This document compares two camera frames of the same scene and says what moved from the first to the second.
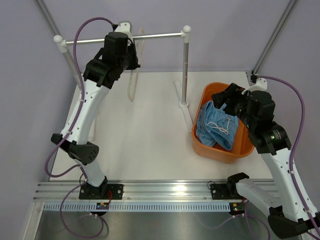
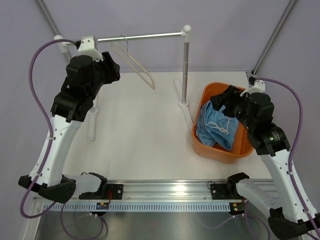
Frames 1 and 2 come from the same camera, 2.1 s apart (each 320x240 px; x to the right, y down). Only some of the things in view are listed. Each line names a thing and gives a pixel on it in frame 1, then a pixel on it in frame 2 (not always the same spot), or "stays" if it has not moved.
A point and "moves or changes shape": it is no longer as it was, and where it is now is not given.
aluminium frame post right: x=277 y=28 stays
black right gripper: x=219 y=99 stays
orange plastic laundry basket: x=243 y=144 stays
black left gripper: x=134 y=64 -> x=111 y=68
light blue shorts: x=215 y=126 stays
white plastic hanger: x=130 y=80 moves or changes shape
